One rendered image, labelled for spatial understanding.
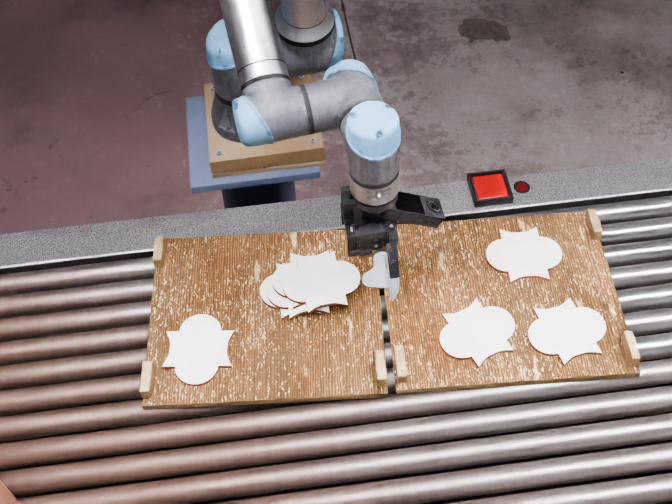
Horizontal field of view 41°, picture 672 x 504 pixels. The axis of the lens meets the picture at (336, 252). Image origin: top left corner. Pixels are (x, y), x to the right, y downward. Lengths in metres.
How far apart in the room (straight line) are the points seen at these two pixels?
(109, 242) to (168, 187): 1.31
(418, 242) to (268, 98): 0.49
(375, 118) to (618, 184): 0.73
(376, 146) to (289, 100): 0.16
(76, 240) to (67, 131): 1.58
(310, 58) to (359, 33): 1.78
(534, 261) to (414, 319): 0.25
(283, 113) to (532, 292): 0.59
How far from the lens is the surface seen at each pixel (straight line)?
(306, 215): 1.75
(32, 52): 3.71
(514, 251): 1.68
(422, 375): 1.53
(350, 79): 1.35
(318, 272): 1.60
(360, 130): 1.25
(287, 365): 1.55
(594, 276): 1.69
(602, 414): 1.58
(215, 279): 1.66
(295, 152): 1.86
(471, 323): 1.58
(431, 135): 3.17
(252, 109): 1.32
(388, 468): 1.48
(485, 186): 1.79
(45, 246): 1.81
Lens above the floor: 2.28
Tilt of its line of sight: 53 degrees down
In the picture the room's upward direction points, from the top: 3 degrees counter-clockwise
